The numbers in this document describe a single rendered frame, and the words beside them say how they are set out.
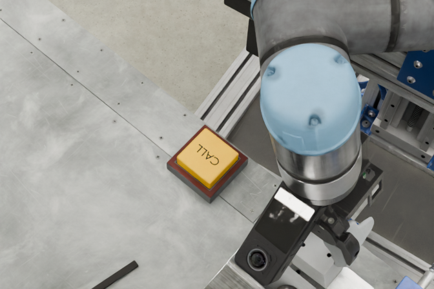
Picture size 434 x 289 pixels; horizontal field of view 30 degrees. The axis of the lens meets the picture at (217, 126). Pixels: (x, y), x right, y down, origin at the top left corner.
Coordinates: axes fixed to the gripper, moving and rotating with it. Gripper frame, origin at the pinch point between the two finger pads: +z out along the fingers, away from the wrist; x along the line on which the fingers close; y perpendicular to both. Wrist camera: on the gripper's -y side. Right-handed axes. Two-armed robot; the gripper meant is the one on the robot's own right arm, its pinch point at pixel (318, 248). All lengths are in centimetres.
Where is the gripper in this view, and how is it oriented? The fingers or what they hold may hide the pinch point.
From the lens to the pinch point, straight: 93.0
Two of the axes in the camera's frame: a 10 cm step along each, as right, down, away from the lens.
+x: -7.5, -5.3, 4.1
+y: 6.4, -7.3, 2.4
